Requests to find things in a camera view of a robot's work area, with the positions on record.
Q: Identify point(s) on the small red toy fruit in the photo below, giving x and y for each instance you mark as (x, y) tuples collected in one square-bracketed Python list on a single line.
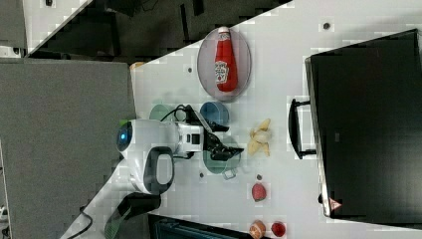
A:
[(278, 229)]

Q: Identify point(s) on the black cylinder near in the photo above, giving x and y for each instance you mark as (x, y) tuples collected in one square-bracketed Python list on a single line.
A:
[(137, 204)]

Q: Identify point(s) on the blue cup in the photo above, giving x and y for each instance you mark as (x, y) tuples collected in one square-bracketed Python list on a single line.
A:
[(215, 111)]

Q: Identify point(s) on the green mug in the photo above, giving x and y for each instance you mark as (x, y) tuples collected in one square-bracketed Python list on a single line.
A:
[(227, 168)]

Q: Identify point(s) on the peeled toy banana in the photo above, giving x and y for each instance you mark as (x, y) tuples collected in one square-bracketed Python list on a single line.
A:
[(259, 138)]

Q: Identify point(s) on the orange toy fruit half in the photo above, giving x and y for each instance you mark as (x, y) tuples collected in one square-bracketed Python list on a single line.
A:
[(257, 229)]

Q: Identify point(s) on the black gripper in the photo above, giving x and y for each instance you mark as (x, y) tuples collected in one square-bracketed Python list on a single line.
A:
[(212, 143)]

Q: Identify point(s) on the red ketchup bottle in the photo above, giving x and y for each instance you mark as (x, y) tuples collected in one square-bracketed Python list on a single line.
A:
[(225, 67)]

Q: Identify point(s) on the red toy strawberry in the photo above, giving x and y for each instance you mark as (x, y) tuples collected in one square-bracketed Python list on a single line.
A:
[(259, 192)]

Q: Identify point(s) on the grey round plate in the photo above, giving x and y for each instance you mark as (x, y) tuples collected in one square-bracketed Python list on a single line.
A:
[(205, 65)]

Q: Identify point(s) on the blue crate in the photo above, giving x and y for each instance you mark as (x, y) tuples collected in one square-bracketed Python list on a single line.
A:
[(162, 227)]

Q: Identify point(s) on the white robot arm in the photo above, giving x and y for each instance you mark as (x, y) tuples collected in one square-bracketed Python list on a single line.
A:
[(142, 141)]

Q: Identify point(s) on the green perforated colander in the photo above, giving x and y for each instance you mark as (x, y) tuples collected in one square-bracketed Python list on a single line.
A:
[(166, 113)]

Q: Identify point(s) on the black toaster oven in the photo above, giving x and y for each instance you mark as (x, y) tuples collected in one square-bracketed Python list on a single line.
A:
[(365, 101)]

